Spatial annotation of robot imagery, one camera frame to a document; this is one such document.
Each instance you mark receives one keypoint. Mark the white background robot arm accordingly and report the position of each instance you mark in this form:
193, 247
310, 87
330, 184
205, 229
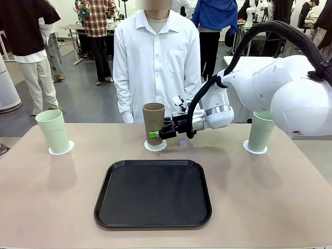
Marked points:
250, 13

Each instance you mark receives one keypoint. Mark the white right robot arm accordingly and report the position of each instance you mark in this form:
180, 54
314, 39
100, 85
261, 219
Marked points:
298, 103

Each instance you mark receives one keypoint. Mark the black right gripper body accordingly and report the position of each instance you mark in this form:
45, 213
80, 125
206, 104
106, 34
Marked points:
181, 125

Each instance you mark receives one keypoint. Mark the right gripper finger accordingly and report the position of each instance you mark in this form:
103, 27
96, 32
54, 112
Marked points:
166, 133
168, 120

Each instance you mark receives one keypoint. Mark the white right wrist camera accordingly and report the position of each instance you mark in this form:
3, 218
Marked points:
179, 102

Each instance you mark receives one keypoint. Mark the black plastic tray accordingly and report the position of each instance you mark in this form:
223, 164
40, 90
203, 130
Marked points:
155, 197

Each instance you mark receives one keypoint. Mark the seated person in cream top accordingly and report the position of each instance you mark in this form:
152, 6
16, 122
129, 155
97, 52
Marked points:
312, 15

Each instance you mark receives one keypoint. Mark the dark flat object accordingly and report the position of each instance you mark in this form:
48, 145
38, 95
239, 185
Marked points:
3, 150

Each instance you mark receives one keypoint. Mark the person in black top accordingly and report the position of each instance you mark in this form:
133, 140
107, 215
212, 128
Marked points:
23, 31

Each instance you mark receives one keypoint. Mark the brown tall cup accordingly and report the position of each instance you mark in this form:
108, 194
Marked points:
153, 119

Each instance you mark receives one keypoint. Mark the light green tall cup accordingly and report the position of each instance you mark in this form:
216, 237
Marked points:
53, 132
260, 135

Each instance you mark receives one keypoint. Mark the person in white shirt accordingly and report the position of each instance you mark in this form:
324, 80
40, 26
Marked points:
155, 57

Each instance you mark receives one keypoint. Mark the person in grey trousers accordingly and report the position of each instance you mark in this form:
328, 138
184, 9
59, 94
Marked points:
55, 57

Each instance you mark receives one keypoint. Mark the background desk with equipment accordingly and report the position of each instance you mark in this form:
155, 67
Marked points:
264, 44

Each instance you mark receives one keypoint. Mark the grey background desk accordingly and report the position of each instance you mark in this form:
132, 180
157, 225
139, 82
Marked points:
74, 27

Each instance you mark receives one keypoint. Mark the person in black coat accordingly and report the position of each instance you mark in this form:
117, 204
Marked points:
281, 10

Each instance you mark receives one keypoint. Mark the white scalloped paper coaster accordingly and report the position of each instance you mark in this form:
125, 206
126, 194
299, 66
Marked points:
245, 147
163, 147
72, 147

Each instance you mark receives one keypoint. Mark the person in plaid shirt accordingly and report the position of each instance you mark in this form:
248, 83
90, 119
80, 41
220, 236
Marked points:
99, 26

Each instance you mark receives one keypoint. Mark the person in blue jacket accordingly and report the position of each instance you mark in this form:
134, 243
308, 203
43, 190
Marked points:
215, 15

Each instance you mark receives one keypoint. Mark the person's right forearm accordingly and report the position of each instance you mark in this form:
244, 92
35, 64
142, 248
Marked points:
125, 103

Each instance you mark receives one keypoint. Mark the person's left forearm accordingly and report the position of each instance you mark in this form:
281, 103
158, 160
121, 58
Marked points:
193, 88

